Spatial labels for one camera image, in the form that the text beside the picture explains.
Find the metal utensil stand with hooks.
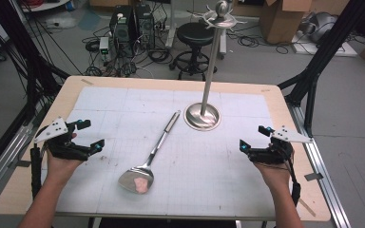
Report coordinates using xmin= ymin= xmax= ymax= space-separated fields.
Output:
xmin=183 ymin=0 xmax=248 ymax=132

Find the wooden table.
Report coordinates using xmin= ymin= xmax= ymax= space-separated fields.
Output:
xmin=0 ymin=75 xmax=332 ymax=222

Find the tangle of floor cables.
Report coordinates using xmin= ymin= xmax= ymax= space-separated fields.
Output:
xmin=81 ymin=27 xmax=174 ymax=79

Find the grey tape strip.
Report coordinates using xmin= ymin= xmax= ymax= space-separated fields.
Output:
xmin=303 ymin=172 xmax=324 ymax=182

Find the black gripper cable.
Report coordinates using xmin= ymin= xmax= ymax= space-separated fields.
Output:
xmin=284 ymin=158 xmax=302 ymax=208
xmin=29 ymin=143 xmax=43 ymax=200

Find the small silver box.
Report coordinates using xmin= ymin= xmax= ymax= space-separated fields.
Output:
xmin=98 ymin=36 xmax=110 ymax=55

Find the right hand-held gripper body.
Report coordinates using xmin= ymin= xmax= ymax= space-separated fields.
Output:
xmin=246 ymin=125 xmax=314 ymax=165

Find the person's right hand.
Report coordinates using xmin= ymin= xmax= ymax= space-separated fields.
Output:
xmin=253 ymin=142 xmax=297 ymax=192

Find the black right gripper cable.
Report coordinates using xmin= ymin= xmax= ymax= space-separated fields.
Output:
xmin=284 ymin=158 xmax=302 ymax=208

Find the black computer tower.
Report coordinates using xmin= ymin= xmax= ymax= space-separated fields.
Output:
xmin=134 ymin=3 xmax=157 ymax=50
xmin=108 ymin=5 xmax=138 ymax=59

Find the large cardboard box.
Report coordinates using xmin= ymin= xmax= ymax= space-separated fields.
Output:
xmin=259 ymin=0 xmax=352 ymax=45

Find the metal spatula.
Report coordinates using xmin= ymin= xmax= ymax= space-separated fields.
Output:
xmin=117 ymin=109 xmax=183 ymax=195

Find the black metal frame strut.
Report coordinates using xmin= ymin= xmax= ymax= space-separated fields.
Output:
xmin=278 ymin=0 xmax=365 ymax=138
xmin=0 ymin=0 xmax=71 ymax=183

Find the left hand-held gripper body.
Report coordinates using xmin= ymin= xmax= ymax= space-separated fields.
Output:
xmin=32 ymin=116 xmax=93 ymax=162

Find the person's left hand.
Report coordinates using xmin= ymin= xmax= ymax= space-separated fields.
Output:
xmin=46 ymin=132 xmax=87 ymax=188

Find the pink soft piece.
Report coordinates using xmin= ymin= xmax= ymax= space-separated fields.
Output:
xmin=133 ymin=177 xmax=149 ymax=195

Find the grey round appliance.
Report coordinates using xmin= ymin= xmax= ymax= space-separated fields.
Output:
xmin=299 ymin=11 xmax=339 ymax=44

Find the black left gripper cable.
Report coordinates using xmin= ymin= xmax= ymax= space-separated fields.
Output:
xmin=29 ymin=143 xmax=43 ymax=200

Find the black floor cable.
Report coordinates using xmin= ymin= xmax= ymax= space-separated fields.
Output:
xmin=227 ymin=28 xmax=292 ymax=55

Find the white stand leg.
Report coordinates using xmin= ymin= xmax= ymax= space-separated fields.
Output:
xmin=164 ymin=0 xmax=178 ymax=50

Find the aluminium rail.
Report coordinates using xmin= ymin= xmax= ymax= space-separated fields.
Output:
xmin=0 ymin=123 xmax=35 ymax=208
xmin=285 ymin=101 xmax=353 ymax=228

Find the white grid mat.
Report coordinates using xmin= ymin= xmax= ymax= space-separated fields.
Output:
xmin=56 ymin=85 xmax=278 ymax=219

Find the black round stool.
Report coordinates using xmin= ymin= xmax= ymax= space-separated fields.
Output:
xmin=168 ymin=22 xmax=219 ymax=82

